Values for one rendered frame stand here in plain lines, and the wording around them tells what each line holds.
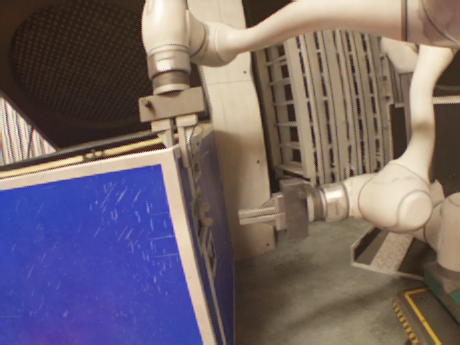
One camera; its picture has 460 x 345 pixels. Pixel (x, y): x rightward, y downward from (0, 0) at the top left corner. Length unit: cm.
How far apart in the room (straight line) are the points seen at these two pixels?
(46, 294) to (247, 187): 155
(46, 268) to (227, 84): 158
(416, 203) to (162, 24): 58
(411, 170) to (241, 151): 152
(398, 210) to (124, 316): 60
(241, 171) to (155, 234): 146
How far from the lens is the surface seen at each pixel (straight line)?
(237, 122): 196
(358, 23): 47
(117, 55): 142
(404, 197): 53
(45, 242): 70
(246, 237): 211
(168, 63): 60
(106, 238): 61
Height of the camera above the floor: 100
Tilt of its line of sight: 11 degrees down
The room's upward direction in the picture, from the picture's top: 8 degrees counter-clockwise
